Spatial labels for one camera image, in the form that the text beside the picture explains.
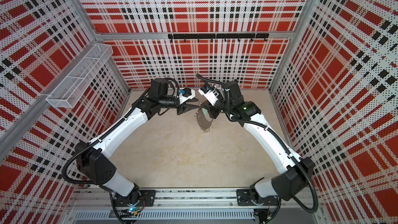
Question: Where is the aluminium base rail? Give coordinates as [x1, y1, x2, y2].
[61, 188, 329, 224]

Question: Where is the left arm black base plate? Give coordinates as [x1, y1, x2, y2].
[111, 189, 156, 207]

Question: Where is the black hook rail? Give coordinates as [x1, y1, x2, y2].
[167, 33, 269, 40]

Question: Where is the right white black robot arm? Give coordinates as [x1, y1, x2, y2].
[196, 74, 319, 214]

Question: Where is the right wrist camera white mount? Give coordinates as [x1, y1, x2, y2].
[199, 83, 223, 106]

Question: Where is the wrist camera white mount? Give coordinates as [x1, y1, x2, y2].
[178, 88, 198, 105]
[199, 83, 223, 106]

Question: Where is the white wire mesh basket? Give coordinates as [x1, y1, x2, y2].
[46, 44, 113, 108]

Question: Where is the grey key organizer red handle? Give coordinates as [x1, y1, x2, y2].
[195, 108, 213, 133]

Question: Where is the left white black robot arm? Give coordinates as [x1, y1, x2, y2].
[62, 77, 198, 197]

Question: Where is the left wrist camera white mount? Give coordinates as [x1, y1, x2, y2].
[178, 88, 198, 105]

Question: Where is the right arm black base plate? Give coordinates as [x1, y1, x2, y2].
[236, 189, 279, 206]

